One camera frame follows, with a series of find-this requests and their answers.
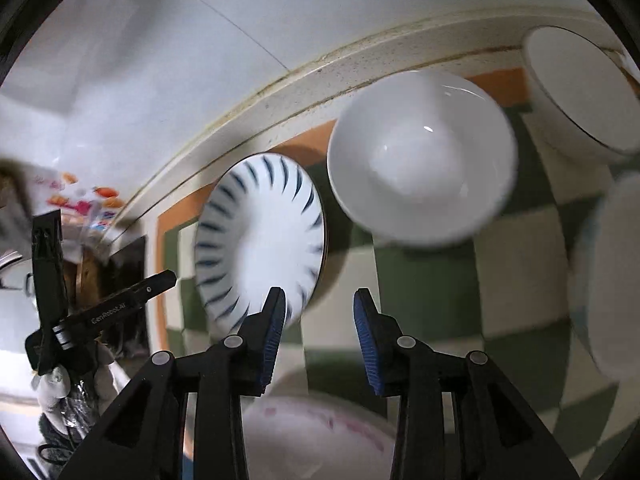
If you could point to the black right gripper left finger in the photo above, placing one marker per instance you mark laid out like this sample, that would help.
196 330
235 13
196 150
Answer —
140 435

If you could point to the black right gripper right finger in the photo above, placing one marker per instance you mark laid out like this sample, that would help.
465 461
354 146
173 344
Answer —
499 435

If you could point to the white plate pink pattern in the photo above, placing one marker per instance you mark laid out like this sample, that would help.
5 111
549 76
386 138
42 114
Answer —
316 437

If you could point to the white bowl blue pattern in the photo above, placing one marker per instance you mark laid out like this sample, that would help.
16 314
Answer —
603 281

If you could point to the blue striped white plate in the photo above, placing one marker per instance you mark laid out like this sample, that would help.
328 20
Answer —
261 227

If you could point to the plain white bowl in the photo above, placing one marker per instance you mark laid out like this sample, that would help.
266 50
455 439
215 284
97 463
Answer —
422 158

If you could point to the white bowl dark rim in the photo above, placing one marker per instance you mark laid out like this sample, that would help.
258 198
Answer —
587 108

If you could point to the green white checkered mat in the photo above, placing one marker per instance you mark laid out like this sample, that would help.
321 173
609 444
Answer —
502 292

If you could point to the colourful snack package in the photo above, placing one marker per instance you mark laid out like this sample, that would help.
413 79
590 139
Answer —
86 211

